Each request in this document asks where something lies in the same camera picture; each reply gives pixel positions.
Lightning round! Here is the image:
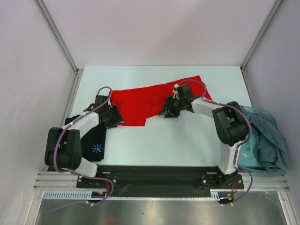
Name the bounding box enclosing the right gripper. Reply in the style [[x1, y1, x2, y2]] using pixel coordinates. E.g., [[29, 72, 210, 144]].
[[159, 95, 185, 118]]

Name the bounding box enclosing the red t shirt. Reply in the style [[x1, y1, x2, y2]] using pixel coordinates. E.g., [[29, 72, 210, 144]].
[[110, 75, 211, 127]]

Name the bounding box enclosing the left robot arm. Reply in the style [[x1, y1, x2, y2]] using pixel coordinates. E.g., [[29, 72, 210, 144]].
[[45, 95, 124, 188]]

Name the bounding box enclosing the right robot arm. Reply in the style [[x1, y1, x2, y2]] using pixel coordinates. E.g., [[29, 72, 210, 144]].
[[159, 84, 252, 188]]

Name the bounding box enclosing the folded black t shirt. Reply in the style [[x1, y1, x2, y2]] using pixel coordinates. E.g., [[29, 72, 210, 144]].
[[60, 112, 106, 162]]

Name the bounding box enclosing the teal plastic bin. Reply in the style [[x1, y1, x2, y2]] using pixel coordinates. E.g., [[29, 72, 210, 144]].
[[238, 106, 277, 174]]

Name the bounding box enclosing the grey blue t shirt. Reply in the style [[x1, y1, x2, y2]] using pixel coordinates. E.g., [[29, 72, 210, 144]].
[[241, 109, 289, 175]]

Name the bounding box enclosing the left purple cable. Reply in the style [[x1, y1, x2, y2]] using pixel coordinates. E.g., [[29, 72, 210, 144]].
[[44, 86, 115, 211]]

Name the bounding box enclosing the left aluminium frame post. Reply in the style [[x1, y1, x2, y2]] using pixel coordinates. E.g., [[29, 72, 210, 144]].
[[34, 0, 84, 75]]

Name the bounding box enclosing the aluminium frame post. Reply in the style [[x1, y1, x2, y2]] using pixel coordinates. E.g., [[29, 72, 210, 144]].
[[240, 0, 285, 71], [34, 0, 84, 75]]

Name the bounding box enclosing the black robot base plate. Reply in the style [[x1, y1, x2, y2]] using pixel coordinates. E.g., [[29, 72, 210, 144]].
[[76, 165, 244, 198]]

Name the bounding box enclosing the aluminium front rail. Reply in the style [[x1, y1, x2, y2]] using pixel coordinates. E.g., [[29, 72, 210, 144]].
[[33, 172, 290, 192]]

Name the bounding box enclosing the white slotted cable duct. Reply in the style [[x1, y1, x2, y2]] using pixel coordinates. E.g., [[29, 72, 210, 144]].
[[43, 189, 235, 200]]

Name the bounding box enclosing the right aluminium frame post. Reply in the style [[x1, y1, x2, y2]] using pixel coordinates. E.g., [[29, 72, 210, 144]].
[[240, 0, 285, 71]]

